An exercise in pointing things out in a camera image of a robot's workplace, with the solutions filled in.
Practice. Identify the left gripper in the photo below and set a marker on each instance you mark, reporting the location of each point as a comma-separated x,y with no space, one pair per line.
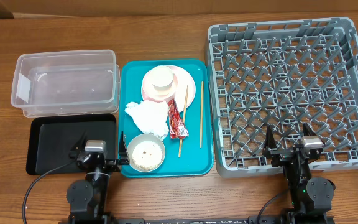
113,164

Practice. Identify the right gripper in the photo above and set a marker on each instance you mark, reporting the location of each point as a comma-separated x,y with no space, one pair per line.
281,154

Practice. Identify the grey bowl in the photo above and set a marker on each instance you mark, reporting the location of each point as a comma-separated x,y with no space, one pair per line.
136,141

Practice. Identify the white napkin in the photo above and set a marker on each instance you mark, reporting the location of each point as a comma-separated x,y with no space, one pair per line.
150,117

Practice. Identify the red snack wrapper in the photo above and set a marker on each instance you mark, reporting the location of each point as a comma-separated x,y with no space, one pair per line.
177,127

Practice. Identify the white rice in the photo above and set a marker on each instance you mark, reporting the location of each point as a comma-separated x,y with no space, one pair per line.
147,155

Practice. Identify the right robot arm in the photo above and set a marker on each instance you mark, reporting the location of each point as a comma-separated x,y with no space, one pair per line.
310,196

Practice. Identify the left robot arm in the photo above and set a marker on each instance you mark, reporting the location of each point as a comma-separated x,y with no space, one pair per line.
87,197

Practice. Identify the black plastic tray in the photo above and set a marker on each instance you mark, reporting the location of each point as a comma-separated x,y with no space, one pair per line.
51,139

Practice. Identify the grey plastic dish rack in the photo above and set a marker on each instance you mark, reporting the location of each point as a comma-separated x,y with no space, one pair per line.
283,74

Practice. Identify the clear plastic storage bin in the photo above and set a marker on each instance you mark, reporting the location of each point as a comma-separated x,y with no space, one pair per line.
66,83

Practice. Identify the teal plastic serving tray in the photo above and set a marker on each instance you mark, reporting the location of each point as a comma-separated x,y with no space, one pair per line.
193,160

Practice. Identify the small pink plate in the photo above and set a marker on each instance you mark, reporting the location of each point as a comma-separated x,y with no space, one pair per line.
149,92

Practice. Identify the white cup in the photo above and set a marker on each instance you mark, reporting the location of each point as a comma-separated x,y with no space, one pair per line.
161,77

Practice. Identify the large pink plate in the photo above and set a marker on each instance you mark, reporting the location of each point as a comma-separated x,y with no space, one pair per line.
184,78

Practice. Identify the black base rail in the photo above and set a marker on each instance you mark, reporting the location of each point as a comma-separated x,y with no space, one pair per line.
197,221

